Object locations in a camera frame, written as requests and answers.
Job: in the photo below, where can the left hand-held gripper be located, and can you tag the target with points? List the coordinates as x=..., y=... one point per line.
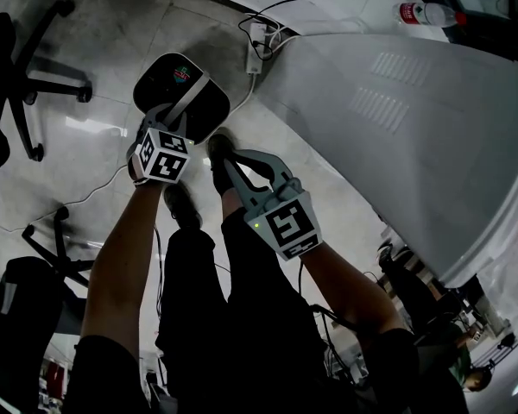
x=164, y=160

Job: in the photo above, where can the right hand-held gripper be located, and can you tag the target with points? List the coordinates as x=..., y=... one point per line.
x=289, y=227

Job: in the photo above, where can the person's left forearm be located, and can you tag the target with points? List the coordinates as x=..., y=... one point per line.
x=121, y=265

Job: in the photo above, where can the person's right forearm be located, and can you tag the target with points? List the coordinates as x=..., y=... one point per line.
x=349, y=291

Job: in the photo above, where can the person's right shoe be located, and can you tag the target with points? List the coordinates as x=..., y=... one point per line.
x=220, y=149

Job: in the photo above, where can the person's shoe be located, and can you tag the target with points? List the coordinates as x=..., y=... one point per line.
x=181, y=205
x=220, y=149

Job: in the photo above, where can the person's left shoe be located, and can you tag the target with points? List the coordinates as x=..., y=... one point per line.
x=181, y=205

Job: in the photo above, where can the white power strip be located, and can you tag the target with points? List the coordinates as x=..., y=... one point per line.
x=254, y=50

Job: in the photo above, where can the person's black trousers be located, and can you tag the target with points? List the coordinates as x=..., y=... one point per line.
x=241, y=317

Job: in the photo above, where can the black office chair with headrest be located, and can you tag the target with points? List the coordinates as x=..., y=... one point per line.
x=26, y=80

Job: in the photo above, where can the small clear water bottle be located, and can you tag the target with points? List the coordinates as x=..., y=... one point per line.
x=427, y=14

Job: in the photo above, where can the person's black shirt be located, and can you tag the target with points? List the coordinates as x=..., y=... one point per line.
x=103, y=373

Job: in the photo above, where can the large clear water bottle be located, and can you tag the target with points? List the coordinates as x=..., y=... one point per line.
x=513, y=283

